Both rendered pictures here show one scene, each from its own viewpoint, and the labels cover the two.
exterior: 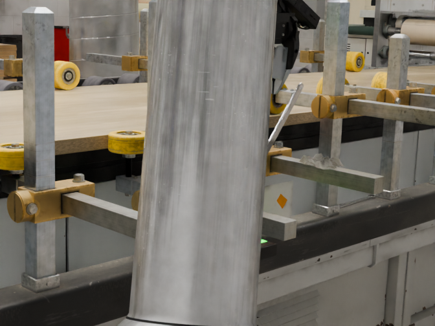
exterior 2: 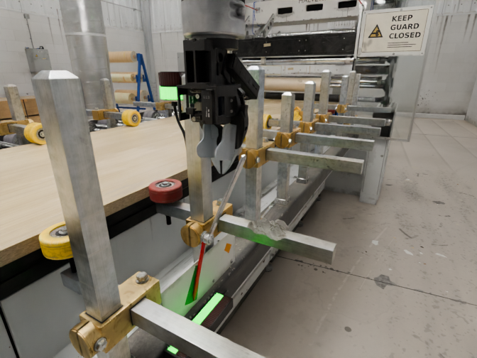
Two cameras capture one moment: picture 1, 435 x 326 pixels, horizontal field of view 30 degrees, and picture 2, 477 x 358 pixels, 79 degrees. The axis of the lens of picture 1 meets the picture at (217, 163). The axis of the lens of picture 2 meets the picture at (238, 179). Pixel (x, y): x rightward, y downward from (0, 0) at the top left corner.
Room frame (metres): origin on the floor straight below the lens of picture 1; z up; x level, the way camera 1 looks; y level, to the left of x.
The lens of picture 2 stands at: (1.05, 0.00, 1.17)
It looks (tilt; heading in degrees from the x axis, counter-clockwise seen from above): 21 degrees down; 345
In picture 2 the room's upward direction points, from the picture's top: straight up
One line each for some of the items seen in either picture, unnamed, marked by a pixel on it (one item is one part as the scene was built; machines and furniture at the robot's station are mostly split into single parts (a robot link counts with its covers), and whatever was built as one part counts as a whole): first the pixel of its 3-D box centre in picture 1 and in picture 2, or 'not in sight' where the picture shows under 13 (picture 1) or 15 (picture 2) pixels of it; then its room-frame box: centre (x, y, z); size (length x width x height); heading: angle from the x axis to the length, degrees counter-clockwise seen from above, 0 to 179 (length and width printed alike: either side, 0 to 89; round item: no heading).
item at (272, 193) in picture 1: (250, 213); (205, 274); (1.57, -0.07, 0.75); 0.26 x 0.01 x 0.10; 135
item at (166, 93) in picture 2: not in sight; (175, 91); (1.64, -0.04, 1.13); 0.06 x 0.06 x 0.02
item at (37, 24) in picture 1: (39, 162); not in sight; (1.25, 0.28, 0.91); 0.03 x 0.03 x 0.48; 45
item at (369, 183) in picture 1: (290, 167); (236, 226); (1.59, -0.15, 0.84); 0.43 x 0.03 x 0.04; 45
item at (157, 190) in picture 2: not in sight; (167, 203); (1.73, 0.00, 0.85); 0.08 x 0.08 x 0.11
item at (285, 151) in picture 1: (259, 162); (207, 222); (1.62, -0.09, 0.85); 0.13 x 0.06 x 0.05; 135
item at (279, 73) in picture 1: (275, 70); (223, 151); (1.50, -0.10, 1.04); 0.06 x 0.03 x 0.09; 135
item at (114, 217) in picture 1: (82, 207); not in sight; (1.24, 0.21, 0.84); 0.43 x 0.03 x 0.04; 45
